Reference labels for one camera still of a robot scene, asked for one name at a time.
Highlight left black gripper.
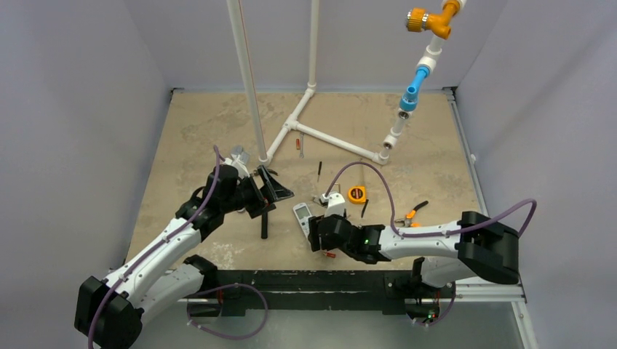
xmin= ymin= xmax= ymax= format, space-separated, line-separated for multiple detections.
xmin=221 ymin=166 xmax=292 ymax=218

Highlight white remote control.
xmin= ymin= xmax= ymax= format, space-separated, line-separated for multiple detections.
xmin=292 ymin=203 xmax=313 ymax=238

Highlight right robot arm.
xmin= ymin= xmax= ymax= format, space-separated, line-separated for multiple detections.
xmin=308 ymin=211 xmax=520 ymax=296

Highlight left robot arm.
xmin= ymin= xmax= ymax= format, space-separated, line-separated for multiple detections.
xmin=74 ymin=164 xmax=294 ymax=348

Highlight yellow tape measure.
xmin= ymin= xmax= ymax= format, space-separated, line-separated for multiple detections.
xmin=348 ymin=185 xmax=367 ymax=204

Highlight red adjustable wrench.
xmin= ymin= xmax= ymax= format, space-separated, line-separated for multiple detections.
xmin=231 ymin=145 xmax=250 ymax=166

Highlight small black pen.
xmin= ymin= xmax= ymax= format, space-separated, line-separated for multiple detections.
xmin=360 ymin=199 xmax=370 ymax=219

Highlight blue pipe fitting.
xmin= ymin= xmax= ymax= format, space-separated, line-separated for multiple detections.
xmin=399 ymin=66 xmax=431 ymax=112

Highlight orange pipe valve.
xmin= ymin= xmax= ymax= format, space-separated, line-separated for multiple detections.
xmin=405 ymin=0 xmax=466 ymax=40

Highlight black handled hammer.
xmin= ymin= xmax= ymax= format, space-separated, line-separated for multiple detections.
xmin=260 ymin=168 xmax=279 ymax=241

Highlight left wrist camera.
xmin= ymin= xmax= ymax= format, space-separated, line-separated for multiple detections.
xmin=224 ymin=156 xmax=250 ymax=180

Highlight orange handled pliers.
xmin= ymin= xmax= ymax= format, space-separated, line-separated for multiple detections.
xmin=394 ymin=201 xmax=429 ymax=228

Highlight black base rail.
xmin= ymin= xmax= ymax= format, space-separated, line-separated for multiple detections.
xmin=194 ymin=270 xmax=455 ymax=318

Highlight white pipe frame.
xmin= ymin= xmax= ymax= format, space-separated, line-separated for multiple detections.
xmin=226 ymin=0 xmax=454 ymax=167

